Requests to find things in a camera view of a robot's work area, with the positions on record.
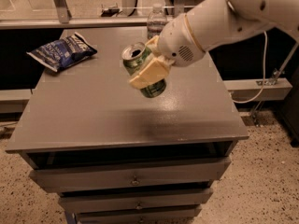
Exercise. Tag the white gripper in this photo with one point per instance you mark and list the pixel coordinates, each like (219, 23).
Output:
(177, 41)

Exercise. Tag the green soda can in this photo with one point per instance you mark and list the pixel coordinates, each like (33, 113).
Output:
(135, 59)

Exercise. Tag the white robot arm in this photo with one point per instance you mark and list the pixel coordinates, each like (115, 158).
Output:
(220, 22)

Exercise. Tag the clear plastic water bottle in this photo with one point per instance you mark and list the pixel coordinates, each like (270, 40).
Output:
(156, 21)

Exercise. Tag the small dark floor object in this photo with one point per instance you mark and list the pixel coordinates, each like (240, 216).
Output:
(110, 11)

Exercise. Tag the blue chip bag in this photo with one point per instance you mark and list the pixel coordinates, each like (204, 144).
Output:
(63, 53)

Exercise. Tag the grey metal railing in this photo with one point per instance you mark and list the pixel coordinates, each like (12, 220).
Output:
(30, 14)

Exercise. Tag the grey drawer cabinet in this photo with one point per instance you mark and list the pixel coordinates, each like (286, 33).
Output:
(88, 115)

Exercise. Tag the top grey drawer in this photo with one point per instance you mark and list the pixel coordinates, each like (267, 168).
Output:
(130, 175)

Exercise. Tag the grey drawer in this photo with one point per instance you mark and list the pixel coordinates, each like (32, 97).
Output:
(135, 200)
(130, 175)
(139, 216)

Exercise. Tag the bottom grey drawer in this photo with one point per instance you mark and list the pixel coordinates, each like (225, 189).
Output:
(139, 216)

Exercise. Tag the middle grey drawer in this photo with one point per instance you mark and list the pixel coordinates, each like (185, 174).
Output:
(135, 200)

